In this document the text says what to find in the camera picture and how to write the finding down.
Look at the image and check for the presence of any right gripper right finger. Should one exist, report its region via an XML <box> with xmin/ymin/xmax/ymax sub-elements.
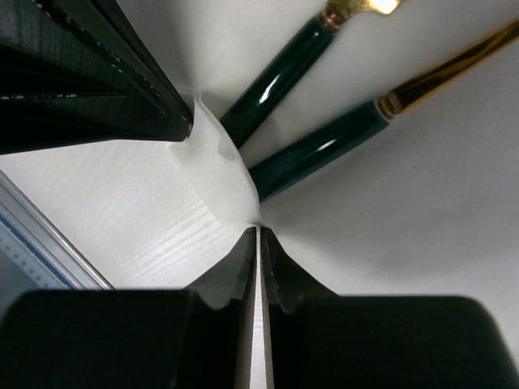
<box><xmin>259</xmin><ymin>228</ymin><xmax>518</xmax><ymax>388</ymax></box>

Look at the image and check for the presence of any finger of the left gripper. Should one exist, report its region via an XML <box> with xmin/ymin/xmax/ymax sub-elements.
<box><xmin>1</xmin><ymin>45</ymin><xmax>160</xmax><ymax>154</ymax></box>
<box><xmin>40</xmin><ymin>1</ymin><xmax>194</xmax><ymax>142</ymax></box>

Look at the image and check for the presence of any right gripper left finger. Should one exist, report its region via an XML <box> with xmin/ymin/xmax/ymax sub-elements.
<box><xmin>1</xmin><ymin>228</ymin><xmax>257</xmax><ymax>388</ymax></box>

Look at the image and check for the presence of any gold spoon green handle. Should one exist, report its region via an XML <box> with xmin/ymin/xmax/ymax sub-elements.
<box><xmin>249</xmin><ymin>19</ymin><xmax>518</xmax><ymax>203</ymax></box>

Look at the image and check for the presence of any white paper napkin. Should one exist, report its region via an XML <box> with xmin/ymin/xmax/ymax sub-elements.
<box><xmin>121</xmin><ymin>1</ymin><xmax>518</xmax><ymax>299</ymax></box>

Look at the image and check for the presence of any gold knife green handle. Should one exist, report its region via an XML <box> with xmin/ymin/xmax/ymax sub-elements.
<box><xmin>220</xmin><ymin>0</ymin><xmax>402</xmax><ymax>148</ymax></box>

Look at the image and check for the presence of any aluminium mounting rail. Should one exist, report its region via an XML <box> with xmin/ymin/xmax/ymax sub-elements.
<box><xmin>1</xmin><ymin>173</ymin><xmax>113</xmax><ymax>289</ymax></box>

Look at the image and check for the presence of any white slotted cable duct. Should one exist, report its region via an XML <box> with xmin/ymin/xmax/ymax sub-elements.
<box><xmin>1</xmin><ymin>217</ymin><xmax>62</xmax><ymax>289</ymax></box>

